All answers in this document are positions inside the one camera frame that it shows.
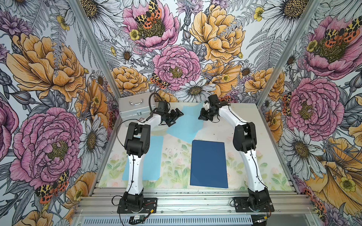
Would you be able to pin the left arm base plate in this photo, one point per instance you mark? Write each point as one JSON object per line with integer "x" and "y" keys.
{"x": 146, "y": 205}

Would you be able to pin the aluminium rail base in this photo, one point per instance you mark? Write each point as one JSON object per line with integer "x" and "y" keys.
{"x": 182, "y": 207}

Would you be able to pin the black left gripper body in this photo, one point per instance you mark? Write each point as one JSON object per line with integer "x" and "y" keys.
{"x": 172, "y": 116}

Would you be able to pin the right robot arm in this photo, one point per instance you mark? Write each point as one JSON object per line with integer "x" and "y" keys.
{"x": 244, "y": 141}

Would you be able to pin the floral table mat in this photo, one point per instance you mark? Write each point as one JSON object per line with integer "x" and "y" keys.
{"x": 176, "y": 163}

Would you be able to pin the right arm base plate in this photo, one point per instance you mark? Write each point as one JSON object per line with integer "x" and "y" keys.
{"x": 245, "y": 204}

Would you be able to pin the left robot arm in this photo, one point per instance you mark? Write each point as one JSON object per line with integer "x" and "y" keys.
{"x": 136, "y": 145}

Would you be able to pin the dark blue paper large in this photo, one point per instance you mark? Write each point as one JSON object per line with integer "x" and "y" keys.
{"x": 208, "y": 164}

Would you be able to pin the light blue paper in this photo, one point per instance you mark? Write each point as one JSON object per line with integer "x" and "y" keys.
{"x": 152, "y": 159}
{"x": 188, "y": 125}

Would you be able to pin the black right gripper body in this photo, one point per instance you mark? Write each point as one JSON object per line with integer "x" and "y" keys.
{"x": 207, "y": 115}

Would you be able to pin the silver aluminium case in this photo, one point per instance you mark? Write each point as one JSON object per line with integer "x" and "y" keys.
{"x": 138, "y": 107}

